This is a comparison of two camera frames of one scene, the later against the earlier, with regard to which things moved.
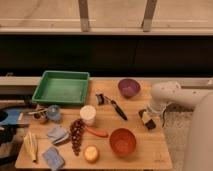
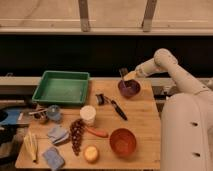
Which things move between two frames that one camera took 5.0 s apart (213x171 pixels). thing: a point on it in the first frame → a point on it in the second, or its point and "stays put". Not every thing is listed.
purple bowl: x=129 y=87 stays put
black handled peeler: x=101 y=98 stays put
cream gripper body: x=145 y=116 → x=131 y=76
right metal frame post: x=148 y=15 stays put
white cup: x=88 y=114 stays put
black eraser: x=150 y=124 → x=124 y=72
